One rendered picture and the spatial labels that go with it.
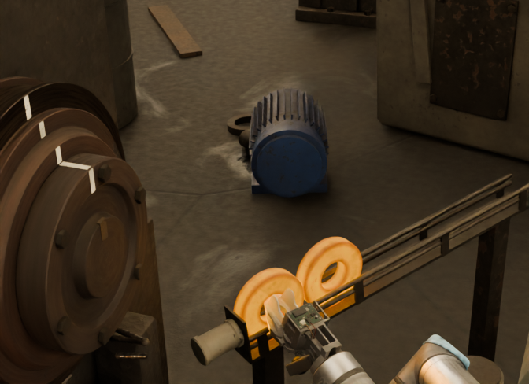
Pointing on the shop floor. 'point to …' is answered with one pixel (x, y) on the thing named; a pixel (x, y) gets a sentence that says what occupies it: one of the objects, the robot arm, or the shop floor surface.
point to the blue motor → (288, 145)
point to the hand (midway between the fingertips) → (269, 297)
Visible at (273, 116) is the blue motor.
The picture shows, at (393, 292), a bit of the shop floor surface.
